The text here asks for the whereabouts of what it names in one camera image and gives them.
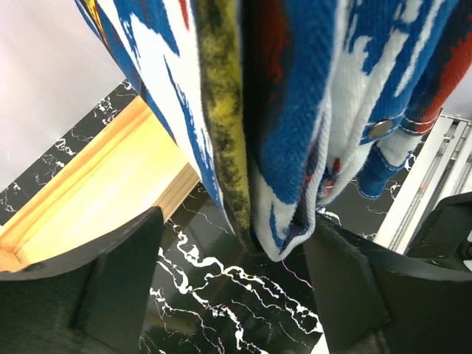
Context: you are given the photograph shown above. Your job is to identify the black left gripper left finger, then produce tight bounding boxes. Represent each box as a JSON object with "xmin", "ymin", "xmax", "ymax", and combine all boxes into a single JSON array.
[{"xmin": 1, "ymin": 207, "xmax": 164, "ymax": 353}]

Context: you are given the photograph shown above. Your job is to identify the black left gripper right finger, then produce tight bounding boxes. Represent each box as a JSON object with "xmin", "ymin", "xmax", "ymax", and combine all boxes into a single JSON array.
[{"xmin": 304, "ymin": 216, "xmax": 471, "ymax": 353}]

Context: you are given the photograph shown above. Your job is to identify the blue patterned trousers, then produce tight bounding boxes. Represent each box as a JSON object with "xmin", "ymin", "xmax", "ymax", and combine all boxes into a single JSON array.
[{"xmin": 77, "ymin": 1, "xmax": 471, "ymax": 262}]

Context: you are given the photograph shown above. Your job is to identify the wooden clothes rack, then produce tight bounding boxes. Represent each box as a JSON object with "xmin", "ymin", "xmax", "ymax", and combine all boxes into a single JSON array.
[{"xmin": 1, "ymin": 97, "xmax": 199, "ymax": 271}]

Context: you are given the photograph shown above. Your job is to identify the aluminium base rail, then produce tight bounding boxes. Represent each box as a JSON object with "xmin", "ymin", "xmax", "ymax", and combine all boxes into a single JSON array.
[{"xmin": 374, "ymin": 114, "xmax": 471, "ymax": 254}]

